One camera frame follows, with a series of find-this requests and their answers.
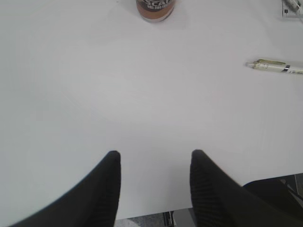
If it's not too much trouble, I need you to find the clear plastic ruler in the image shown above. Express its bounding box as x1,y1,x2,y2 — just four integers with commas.
282,0,303,18

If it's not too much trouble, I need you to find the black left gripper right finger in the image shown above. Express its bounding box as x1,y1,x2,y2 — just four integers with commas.
190,150,303,227

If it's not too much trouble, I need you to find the black chair under table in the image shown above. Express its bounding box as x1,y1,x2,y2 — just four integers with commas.
244,180,303,220

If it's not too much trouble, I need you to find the brown coffee bottle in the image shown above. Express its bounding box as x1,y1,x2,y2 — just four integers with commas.
135,0,176,22

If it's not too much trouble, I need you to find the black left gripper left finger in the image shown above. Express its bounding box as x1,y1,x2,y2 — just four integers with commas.
14,151,121,227

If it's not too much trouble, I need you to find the grey pen left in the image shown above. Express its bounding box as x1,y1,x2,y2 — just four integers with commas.
285,0,303,12

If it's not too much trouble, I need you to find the cream white pen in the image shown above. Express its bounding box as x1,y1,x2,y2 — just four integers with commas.
245,59,303,75

